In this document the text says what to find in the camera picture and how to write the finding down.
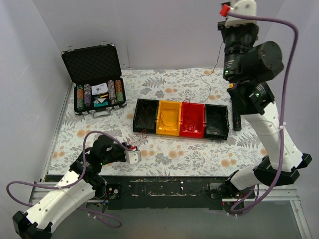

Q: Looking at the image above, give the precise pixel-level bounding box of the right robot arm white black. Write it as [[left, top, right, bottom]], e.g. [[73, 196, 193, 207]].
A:
[[216, 21, 312, 198]]

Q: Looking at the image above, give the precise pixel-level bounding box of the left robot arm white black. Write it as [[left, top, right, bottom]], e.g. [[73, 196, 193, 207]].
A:
[[12, 135, 126, 239]]

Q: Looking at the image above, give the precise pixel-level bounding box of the teal card box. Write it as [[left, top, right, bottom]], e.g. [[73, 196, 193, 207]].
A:
[[93, 98, 108, 108]]

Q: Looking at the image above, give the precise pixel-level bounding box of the left black bin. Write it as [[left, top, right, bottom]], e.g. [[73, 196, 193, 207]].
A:
[[133, 99, 159, 134]]

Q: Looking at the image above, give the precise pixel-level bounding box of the black bin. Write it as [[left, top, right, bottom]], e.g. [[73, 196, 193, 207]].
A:
[[204, 104, 229, 140], [133, 99, 159, 134]]

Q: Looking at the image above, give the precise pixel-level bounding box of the floral table mat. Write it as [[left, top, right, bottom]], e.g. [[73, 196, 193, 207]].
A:
[[47, 69, 267, 176]]

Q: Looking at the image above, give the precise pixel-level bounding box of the playing card deck white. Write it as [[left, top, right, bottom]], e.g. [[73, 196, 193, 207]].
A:
[[91, 83, 108, 95]]

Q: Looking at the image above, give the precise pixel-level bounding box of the black poker chip case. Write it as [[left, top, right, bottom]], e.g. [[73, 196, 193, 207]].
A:
[[61, 42, 127, 117]]

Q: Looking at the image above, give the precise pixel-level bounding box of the yellow bin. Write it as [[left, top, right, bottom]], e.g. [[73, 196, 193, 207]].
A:
[[156, 101, 182, 136]]

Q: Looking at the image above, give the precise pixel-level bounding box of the black microphone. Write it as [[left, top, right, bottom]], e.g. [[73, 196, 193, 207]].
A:
[[232, 110, 242, 131]]

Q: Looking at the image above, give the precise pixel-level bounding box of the red bin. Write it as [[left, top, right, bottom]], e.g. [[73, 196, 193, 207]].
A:
[[179, 101, 205, 138]]

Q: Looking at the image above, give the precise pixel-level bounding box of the right black bin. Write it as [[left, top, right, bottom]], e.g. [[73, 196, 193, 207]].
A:
[[204, 104, 229, 140]]

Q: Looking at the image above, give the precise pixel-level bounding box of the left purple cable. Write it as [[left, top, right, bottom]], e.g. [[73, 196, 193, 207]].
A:
[[5, 130, 135, 229]]

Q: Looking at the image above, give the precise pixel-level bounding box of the purple cable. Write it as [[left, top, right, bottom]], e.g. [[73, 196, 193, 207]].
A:
[[224, 12, 299, 216], [5, 130, 135, 229]]

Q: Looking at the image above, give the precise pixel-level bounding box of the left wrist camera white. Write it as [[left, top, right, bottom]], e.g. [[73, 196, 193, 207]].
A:
[[125, 149, 142, 164]]

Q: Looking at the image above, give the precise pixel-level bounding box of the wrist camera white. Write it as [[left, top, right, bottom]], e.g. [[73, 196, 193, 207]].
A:
[[220, 0, 257, 27], [125, 149, 142, 164]]

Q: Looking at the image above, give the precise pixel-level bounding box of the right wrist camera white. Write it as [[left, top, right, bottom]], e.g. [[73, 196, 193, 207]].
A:
[[220, 0, 257, 27]]

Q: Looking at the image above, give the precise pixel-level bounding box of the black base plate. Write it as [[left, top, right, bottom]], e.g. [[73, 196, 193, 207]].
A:
[[87, 176, 237, 212]]

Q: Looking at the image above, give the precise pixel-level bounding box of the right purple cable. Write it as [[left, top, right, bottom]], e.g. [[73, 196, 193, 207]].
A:
[[224, 12, 299, 216]]

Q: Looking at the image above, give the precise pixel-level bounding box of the aluminium rail frame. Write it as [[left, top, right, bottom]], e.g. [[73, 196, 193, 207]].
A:
[[29, 175, 312, 239]]

